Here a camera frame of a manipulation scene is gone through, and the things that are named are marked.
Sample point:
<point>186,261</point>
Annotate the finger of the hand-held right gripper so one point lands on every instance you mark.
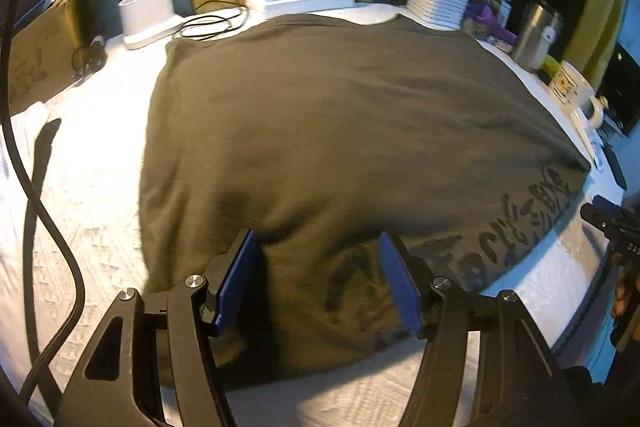
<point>602,214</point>

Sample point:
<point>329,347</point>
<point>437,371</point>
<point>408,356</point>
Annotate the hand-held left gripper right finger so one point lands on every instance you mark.
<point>400,287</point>

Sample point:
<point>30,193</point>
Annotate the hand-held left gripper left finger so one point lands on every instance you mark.
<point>235,277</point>

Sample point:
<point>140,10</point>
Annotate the olive green printed t-shirt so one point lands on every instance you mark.
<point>325,117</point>

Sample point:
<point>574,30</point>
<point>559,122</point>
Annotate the person's right hand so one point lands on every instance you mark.
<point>627,294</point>

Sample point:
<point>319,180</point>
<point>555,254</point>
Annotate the white cream tube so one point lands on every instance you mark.
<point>587,137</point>

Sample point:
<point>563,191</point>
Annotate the white printed mug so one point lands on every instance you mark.
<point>570,89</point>

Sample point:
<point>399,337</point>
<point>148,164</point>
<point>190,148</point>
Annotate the black monitor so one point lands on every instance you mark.
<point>625,87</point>

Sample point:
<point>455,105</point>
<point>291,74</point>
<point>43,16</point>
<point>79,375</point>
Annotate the yellow-green object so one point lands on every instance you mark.
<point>550,67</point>

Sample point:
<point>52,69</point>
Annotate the white paper tag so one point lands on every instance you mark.
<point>548,34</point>

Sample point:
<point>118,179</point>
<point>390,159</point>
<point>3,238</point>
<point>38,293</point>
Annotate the stainless steel tumbler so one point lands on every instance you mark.
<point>532,37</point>

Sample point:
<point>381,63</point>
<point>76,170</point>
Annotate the small grey-green pouch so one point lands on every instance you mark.
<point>472,28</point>

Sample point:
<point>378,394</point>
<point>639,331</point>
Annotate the purple object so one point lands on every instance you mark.
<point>482,14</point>

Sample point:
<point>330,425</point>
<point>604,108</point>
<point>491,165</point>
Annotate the glass jar with white lid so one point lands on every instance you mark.
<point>500,4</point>

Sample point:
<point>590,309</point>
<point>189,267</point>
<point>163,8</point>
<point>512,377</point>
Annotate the white cloth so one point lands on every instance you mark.
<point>20,132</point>

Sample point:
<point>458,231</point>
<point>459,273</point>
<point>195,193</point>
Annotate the white power strip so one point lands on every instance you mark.
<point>300,2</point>

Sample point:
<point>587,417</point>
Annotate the brown cardboard box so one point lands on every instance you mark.
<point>40,57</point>

